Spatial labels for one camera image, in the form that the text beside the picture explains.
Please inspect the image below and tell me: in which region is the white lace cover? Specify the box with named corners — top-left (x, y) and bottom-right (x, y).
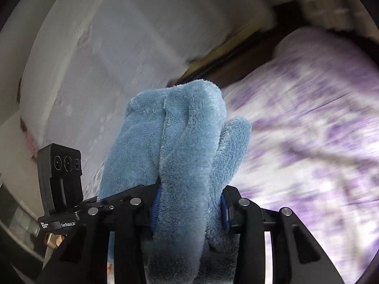
top-left (17, 0), bottom-right (276, 190)

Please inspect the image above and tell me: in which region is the beige brick-pattern curtain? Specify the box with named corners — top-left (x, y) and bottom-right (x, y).
top-left (298, 0), bottom-right (368, 33)

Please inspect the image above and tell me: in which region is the pink floral cloth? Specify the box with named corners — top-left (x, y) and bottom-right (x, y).
top-left (20, 121), bottom-right (40, 152)

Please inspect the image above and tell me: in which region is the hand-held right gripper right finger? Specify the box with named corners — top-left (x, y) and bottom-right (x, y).
top-left (220, 185), bottom-right (346, 284)

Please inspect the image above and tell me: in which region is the brown woven mat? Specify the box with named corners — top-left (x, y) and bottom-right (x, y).
top-left (168, 2), bottom-right (300, 87)

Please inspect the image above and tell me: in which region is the blue fleece jacket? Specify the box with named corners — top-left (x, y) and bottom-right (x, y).
top-left (98, 79), bottom-right (253, 284)

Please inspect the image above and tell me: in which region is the purple floral bed sheet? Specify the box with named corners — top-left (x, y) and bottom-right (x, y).
top-left (86, 26), bottom-right (379, 282)

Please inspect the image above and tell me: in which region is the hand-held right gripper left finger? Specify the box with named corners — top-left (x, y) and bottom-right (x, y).
top-left (34, 183), bottom-right (163, 284)

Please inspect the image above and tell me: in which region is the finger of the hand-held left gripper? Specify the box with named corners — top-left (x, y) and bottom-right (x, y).
top-left (75, 184), bottom-right (158, 214)

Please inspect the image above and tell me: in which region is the white framed window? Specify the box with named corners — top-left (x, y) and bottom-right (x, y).
top-left (0, 183), bottom-right (45, 273)

